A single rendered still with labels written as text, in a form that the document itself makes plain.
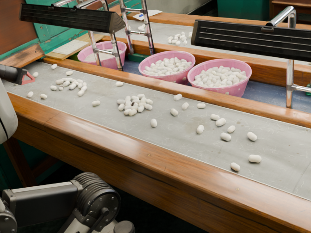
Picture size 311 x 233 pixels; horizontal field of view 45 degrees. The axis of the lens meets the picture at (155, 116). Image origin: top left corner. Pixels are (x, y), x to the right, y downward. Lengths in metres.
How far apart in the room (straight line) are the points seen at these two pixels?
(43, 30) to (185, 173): 1.34
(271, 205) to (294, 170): 0.18
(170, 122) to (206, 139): 0.18
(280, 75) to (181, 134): 0.55
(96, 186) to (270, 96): 0.83
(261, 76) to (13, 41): 1.26
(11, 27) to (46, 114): 0.66
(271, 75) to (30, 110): 1.03
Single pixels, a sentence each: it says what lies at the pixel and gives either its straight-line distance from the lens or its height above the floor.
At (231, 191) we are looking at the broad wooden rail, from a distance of 1.04.
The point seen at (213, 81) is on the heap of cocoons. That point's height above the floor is 0.74.
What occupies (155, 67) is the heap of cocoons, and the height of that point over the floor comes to 0.74.
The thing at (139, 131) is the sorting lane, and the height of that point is 0.74.
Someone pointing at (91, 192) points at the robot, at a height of 0.79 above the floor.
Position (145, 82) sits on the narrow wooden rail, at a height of 0.76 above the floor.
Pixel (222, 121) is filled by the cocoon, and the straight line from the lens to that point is 1.31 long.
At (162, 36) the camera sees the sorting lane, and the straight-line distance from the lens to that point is 2.15.
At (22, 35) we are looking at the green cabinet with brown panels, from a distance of 2.13.
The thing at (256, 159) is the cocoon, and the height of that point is 0.76.
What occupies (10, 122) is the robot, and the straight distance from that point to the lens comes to 0.74.
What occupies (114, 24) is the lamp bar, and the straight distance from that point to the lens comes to 1.42.
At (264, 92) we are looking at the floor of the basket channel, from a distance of 1.63.
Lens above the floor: 1.50
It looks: 32 degrees down
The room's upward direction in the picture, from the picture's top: 11 degrees counter-clockwise
